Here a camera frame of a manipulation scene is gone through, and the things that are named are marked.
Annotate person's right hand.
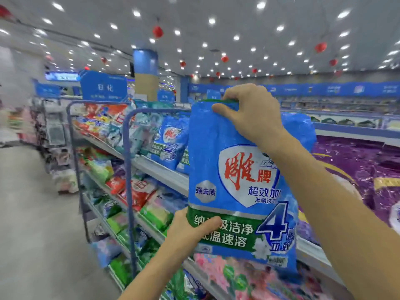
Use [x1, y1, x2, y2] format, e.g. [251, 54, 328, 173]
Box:
[212, 83, 290, 150]

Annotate person's left hand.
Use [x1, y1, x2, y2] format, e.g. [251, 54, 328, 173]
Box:
[164, 207, 223, 260]

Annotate pink floral detergent bag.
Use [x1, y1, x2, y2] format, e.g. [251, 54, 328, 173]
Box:
[193, 252, 325, 300]

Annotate grey blue-framed shelf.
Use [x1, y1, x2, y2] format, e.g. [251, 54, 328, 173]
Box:
[65, 100, 400, 300]

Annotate green blue detergent bag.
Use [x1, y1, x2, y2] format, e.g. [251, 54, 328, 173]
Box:
[102, 200, 123, 218]

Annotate purple lavender bag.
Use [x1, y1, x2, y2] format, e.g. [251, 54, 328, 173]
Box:
[372, 176, 400, 235]
[296, 135, 400, 248]

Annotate green white-blue detergent bag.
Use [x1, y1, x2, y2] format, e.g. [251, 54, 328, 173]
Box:
[87, 158, 115, 182]

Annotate red green detergent bag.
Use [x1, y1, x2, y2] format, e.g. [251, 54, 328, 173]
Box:
[77, 146, 104, 163]

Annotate orange blue detergent bag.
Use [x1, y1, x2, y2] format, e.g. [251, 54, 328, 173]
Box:
[72, 102, 110, 141]

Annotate person's right forearm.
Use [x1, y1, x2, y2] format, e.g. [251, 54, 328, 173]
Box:
[271, 129, 400, 300]

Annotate small blue hanging sign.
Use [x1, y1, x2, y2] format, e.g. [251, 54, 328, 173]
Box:
[32, 79, 62, 100]
[155, 89, 176, 104]

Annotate row of house-shaped cartons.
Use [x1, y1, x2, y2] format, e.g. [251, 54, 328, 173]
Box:
[308, 116, 385, 129]

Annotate group of ceiling spotlights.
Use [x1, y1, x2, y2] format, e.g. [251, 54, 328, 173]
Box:
[0, 0, 400, 76]

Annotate blue tan pillar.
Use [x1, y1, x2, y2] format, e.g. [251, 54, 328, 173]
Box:
[132, 48, 160, 103]

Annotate group of red lanterns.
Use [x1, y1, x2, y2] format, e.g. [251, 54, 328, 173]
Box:
[0, 4, 345, 81]

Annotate large blue aisle-end sign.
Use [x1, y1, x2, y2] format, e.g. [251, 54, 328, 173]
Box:
[79, 70, 129, 103]

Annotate narrow blue wall column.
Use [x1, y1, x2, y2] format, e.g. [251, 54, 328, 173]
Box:
[179, 75, 190, 104]

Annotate blue back wall sign band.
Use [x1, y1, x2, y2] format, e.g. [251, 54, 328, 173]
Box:
[187, 81, 400, 98]

